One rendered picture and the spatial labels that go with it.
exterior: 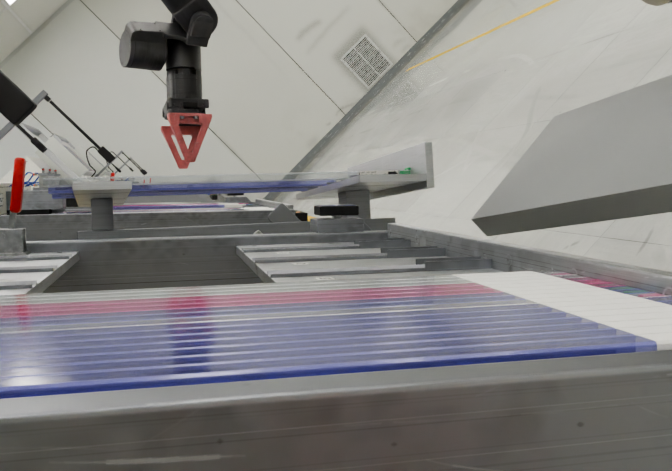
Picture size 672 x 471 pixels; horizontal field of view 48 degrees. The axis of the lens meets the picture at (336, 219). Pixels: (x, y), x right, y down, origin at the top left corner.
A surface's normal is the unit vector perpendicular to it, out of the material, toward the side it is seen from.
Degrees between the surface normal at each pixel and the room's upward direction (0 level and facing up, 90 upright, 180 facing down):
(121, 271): 90
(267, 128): 90
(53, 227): 90
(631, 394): 90
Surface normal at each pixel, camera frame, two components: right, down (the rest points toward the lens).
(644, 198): -0.63, 0.71
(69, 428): 0.22, 0.05
